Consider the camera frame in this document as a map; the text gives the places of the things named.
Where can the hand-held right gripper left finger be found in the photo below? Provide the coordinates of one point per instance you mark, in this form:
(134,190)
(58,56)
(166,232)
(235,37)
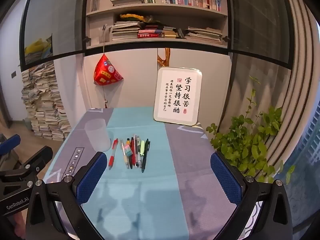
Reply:
(90,177)

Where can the red hanging pouch ornament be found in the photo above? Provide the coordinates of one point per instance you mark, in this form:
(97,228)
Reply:
(107,72)

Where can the white pen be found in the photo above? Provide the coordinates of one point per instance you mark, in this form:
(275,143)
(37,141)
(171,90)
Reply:
(136,152)

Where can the clear pen with beige grip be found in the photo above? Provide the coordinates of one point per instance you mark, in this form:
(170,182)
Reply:
(125,160)

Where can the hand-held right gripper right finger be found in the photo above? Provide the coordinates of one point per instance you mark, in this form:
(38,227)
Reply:
(225,177)

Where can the framed calligraphy sign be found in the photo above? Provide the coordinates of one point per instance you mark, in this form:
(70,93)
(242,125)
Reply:
(177,92)

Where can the green potted plant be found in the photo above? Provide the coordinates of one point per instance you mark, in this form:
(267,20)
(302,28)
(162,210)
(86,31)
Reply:
(250,150)

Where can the stack of red books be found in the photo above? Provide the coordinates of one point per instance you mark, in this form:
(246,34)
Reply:
(149,33)

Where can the grey bookshelf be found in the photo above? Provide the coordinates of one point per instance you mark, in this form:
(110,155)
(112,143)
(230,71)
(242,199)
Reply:
(105,12)

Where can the pink and teal eraser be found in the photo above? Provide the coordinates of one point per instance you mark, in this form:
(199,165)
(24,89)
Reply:
(128,150)

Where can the stack of newspapers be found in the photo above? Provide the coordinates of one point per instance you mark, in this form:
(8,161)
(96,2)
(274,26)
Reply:
(42,105)

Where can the yellow artificial flowers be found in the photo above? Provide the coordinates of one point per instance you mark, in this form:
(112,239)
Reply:
(131,17)

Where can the dark wall switch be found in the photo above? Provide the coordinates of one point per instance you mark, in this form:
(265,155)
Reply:
(13,74)

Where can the clear glass vase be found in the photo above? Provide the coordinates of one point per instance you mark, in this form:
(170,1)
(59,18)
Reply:
(95,1)

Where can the beige striped curtain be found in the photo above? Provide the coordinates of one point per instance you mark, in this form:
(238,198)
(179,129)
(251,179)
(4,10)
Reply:
(295,80)

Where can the stack of magazines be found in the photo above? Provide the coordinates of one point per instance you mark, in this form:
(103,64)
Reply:
(125,1)
(203,35)
(125,31)

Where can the red utility knife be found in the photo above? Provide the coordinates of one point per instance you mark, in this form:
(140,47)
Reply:
(132,147)

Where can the dark glass cabinet door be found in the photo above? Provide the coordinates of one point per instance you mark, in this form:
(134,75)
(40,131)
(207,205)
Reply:
(257,17)
(57,17)

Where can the stack of thin books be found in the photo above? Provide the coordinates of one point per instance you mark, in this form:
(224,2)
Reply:
(172,33)

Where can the frosted plastic cup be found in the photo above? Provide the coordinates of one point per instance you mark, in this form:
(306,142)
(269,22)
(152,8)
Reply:
(97,135)

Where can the red pen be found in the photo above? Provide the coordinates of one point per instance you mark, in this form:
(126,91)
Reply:
(113,155)

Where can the light green highlighter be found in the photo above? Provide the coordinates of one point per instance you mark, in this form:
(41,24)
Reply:
(142,147)

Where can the gold medal with ribbon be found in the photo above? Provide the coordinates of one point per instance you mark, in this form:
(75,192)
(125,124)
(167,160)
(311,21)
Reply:
(163,57)

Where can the teal and grey tablecloth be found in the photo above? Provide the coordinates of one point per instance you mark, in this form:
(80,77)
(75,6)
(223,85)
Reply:
(150,192)

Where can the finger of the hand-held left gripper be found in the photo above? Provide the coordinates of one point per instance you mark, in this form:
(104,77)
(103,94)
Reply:
(40,158)
(10,143)

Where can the orange pen with black grip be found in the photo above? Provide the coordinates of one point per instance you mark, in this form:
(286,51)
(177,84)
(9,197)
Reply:
(130,162)

